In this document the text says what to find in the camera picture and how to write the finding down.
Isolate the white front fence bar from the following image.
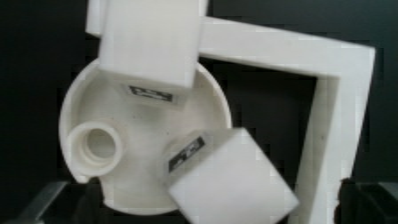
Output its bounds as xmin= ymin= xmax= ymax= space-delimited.
xmin=88 ymin=0 xmax=367 ymax=77

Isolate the white round stool seat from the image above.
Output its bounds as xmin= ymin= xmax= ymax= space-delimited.
xmin=59 ymin=64 xmax=232 ymax=215

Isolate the white right fence bar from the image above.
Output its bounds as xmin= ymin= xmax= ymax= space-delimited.
xmin=288 ymin=46 xmax=379 ymax=224

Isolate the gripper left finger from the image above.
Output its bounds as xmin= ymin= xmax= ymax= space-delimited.
xmin=24 ymin=180 xmax=111 ymax=224

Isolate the white stool leg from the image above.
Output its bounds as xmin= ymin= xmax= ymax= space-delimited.
xmin=100 ymin=0 xmax=208 ymax=88
xmin=166 ymin=128 xmax=299 ymax=224

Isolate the white fence bar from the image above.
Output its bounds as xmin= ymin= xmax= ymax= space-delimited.
xmin=288 ymin=46 xmax=379 ymax=224
xmin=88 ymin=0 xmax=367 ymax=77

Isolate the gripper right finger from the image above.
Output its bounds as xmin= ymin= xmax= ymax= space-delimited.
xmin=336 ymin=179 xmax=398 ymax=224

